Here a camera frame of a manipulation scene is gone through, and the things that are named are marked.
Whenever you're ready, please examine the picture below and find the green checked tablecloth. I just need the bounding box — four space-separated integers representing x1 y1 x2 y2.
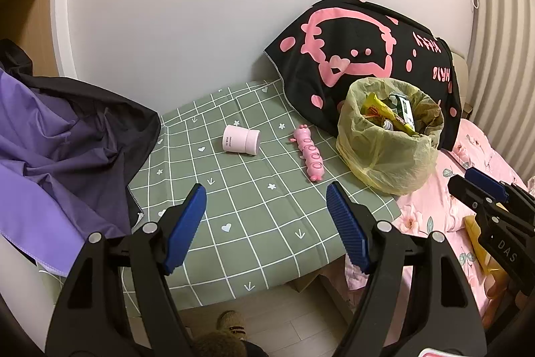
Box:
119 80 402 316

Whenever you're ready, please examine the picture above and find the striped beige curtain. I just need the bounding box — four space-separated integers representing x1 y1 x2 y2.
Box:
466 0 535 182

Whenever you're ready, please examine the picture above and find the pink lidded cup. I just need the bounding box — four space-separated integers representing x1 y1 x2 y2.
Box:
222 125 262 155

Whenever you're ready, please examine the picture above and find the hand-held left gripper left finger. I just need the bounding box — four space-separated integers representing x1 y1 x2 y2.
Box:
54 182 208 357

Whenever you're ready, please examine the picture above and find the brown fuzzy slipper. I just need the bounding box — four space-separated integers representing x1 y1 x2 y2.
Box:
216 311 247 337
190 332 247 357

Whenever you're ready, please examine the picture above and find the yellow packet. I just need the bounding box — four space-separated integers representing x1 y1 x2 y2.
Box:
464 215 511 284

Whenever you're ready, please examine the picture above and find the pink floral bedsheet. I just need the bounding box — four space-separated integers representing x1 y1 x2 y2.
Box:
345 118 535 345

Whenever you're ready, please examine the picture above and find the purple and black jacket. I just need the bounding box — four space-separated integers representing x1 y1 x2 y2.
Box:
0 39 162 278

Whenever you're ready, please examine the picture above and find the yellow noodle snack bag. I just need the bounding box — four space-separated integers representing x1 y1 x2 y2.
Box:
361 93 414 132

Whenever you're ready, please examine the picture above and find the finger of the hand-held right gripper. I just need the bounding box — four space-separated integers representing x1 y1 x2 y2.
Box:
447 176 496 215
464 167 535 219

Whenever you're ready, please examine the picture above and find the brown cardboard box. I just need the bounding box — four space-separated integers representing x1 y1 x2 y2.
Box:
293 269 331 295

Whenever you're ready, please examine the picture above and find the beige bed headboard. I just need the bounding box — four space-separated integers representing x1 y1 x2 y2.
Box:
449 52 471 119

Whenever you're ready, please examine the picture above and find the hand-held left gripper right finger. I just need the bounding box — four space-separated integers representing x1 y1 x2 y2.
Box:
325 180 488 357

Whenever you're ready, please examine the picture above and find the yellow plastic trash bag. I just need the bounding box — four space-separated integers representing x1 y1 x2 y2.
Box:
335 77 445 195

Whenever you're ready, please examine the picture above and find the white green packet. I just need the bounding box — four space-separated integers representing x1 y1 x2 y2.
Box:
391 93 416 132

